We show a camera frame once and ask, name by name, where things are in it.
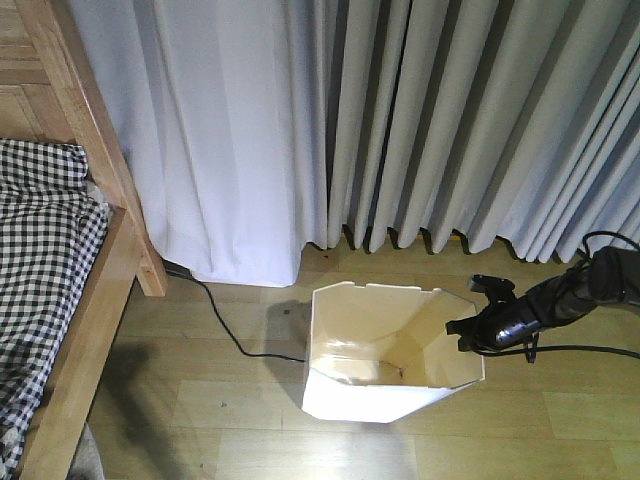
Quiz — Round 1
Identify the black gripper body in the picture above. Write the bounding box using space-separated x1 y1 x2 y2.
475 297 543 351

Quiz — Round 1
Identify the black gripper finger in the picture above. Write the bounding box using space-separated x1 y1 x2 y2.
445 316 480 336
457 336 483 352

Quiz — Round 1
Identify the white plastic trash bin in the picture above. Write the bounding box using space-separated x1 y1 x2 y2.
302 281 485 423

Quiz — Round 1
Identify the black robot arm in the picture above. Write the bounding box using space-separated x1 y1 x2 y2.
446 246 639 362

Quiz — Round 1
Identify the grey pleated curtain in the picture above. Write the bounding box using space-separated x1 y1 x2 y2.
309 1 639 262

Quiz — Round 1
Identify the white sheer curtain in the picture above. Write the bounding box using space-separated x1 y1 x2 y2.
69 1 326 287

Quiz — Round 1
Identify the black white checkered bedding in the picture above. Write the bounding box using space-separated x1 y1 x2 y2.
1 138 110 479

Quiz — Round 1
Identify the black floor cable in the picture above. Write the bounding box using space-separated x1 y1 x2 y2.
164 263 306 363

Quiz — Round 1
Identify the wooden bed frame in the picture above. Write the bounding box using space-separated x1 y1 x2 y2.
1 1 167 479

